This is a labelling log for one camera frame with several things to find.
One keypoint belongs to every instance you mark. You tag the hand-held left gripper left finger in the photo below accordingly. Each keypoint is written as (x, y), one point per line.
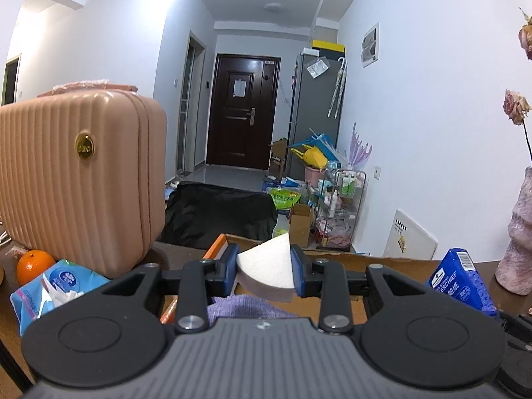
(232, 270)

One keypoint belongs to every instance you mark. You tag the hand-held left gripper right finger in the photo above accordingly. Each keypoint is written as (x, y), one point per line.
(298, 272)

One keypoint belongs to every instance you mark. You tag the white wedge sponge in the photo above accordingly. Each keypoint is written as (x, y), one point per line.
(266, 268)

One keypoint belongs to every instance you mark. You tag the purple fluffy towel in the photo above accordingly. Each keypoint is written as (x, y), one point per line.
(245, 307)

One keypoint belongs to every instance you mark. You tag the blue pocket tissue packet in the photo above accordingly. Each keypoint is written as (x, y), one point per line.
(461, 282)

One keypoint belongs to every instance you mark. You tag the blue soft tissue pack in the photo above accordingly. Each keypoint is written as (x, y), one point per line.
(41, 295)

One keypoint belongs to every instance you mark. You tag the small cardboard floor box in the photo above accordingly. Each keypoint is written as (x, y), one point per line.
(300, 224)

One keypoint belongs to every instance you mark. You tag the green printed bag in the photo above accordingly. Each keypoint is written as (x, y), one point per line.
(284, 199)

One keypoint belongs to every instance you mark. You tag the pink bucket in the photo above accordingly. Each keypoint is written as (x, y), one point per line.
(314, 174)

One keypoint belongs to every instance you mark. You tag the pink textured vase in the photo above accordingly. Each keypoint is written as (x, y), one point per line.
(517, 249)

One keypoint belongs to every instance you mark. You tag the open cardboard floor box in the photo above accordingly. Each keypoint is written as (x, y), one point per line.
(277, 160)

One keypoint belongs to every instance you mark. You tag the white leaning board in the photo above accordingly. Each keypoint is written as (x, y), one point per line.
(409, 235)

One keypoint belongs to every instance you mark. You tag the blue and yellow bags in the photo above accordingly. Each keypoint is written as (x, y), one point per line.
(314, 153)

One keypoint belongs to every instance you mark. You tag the purple feather decoration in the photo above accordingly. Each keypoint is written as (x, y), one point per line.
(359, 149)

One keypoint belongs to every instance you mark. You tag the dark brown entrance door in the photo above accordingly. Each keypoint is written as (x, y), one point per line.
(241, 124)

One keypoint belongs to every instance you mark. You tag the grey refrigerator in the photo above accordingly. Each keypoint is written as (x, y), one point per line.
(311, 108)

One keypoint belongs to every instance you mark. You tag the grey framed door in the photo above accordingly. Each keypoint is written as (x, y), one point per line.
(189, 104)

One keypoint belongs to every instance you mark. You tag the pink ribbed suitcase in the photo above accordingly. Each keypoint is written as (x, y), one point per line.
(75, 199)

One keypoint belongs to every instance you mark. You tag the hanging folded umbrellas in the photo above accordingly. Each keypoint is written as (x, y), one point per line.
(337, 87)

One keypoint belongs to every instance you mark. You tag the orange fruit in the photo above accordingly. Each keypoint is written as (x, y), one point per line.
(33, 268)

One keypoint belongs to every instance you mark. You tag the plastic bag on refrigerator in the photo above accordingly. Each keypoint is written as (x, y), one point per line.
(318, 67)

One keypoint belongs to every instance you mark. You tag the yellow and black box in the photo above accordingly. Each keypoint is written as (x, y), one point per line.
(328, 46)

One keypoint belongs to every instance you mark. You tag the pink fuzzy cloth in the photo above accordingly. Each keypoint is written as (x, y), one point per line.
(87, 86)

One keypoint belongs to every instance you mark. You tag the round ceiling lamp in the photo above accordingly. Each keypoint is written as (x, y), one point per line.
(274, 7)

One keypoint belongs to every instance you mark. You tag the white wall outlet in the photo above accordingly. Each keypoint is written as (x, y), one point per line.
(378, 173)

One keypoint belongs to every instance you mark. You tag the white wall panel box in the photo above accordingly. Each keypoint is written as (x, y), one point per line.
(370, 45)

